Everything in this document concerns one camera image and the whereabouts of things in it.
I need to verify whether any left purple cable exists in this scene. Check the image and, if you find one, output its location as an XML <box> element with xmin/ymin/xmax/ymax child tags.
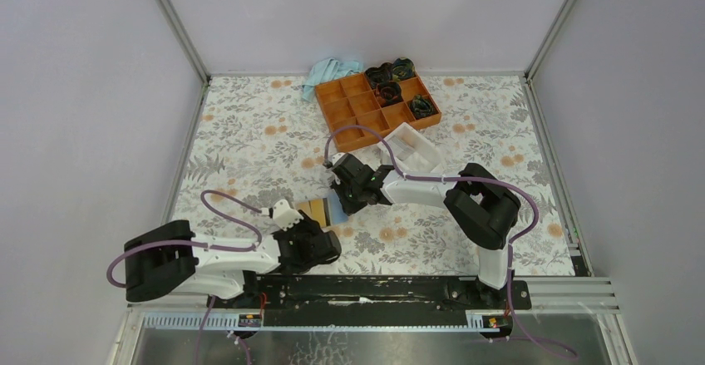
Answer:
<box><xmin>106</xmin><ymin>189</ymin><xmax>274</xmax><ymax>289</ymax></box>

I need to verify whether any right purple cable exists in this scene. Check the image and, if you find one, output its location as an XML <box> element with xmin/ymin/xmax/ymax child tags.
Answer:
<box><xmin>323</xmin><ymin>125</ymin><xmax>580</xmax><ymax>363</ymax></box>

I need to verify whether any dark rolled band top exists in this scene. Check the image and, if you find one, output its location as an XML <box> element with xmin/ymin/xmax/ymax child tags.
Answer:
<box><xmin>364</xmin><ymin>62</ymin><xmax>393</xmax><ymax>90</ymax></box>

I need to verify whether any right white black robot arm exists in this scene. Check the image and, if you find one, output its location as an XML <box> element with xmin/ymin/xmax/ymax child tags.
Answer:
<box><xmin>324</xmin><ymin>153</ymin><xmax>520</xmax><ymax>308</ymax></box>

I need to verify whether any dark rolled band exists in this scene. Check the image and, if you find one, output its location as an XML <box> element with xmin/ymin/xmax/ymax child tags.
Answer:
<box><xmin>375</xmin><ymin>81</ymin><xmax>403</xmax><ymax>107</ymax></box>
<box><xmin>364</xmin><ymin>62</ymin><xmax>393</xmax><ymax>90</ymax></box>
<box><xmin>408</xmin><ymin>95</ymin><xmax>438</xmax><ymax>120</ymax></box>

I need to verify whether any white card box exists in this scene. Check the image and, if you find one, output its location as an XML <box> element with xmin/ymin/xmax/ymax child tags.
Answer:
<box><xmin>384</xmin><ymin>122</ymin><xmax>446</xmax><ymax>174</ymax></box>

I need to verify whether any dark rolled band corner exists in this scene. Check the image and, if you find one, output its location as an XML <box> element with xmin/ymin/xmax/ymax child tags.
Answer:
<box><xmin>391</xmin><ymin>57</ymin><xmax>417</xmax><ymax>81</ymax></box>

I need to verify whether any light blue cloth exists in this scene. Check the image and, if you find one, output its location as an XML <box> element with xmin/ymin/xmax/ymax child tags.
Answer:
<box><xmin>302</xmin><ymin>57</ymin><xmax>364</xmax><ymax>102</ymax></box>

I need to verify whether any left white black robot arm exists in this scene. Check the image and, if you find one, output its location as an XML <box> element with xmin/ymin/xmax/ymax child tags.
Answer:
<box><xmin>124</xmin><ymin>219</ymin><xmax>342</xmax><ymax>308</ymax></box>

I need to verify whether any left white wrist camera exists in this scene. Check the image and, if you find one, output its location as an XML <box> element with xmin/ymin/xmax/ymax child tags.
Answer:
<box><xmin>269</xmin><ymin>199</ymin><xmax>303</xmax><ymax>231</ymax></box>

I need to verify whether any orange compartment tray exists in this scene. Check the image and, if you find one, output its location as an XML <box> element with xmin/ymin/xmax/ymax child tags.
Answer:
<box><xmin>314</xmin><ymin>73</ymin><xmax>442</xmax><ymax>152</ymax></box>

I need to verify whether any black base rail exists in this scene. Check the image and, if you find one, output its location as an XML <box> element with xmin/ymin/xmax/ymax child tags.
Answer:
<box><xmin>214</xmin><ymin>274</ymin><xmax>532</xmax><ymax>328</ymax></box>

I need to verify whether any dark rolled band middle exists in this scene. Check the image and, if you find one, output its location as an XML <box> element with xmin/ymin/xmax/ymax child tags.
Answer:
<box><xmin>375</xmin><ymin>81</ymin><xmax>403</xmax><ymax>107</ymax></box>

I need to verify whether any purple cable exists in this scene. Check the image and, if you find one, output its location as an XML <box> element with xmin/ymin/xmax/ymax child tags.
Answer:
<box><xmin>323</xmin><ymin>125</ymin><xmax>580</xmax><ymax>363</ymax></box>
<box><xmin>106</xmin><ymin>189</ymin><xmax>274</xmax><ymax>289</ymax></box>

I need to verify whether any beige card holder wallet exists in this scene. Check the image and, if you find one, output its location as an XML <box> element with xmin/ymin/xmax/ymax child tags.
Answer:
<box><xmin>301</xmin><ymin>194</ymin><xmax>348</xmax><ymax>229</ymax></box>

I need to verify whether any dark rolled band right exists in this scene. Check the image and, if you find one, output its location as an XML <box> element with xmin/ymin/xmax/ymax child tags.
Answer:
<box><xmin>408</xmin><ymin>95</ymin><xmax>438</xmax><ymax>120</ymax></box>

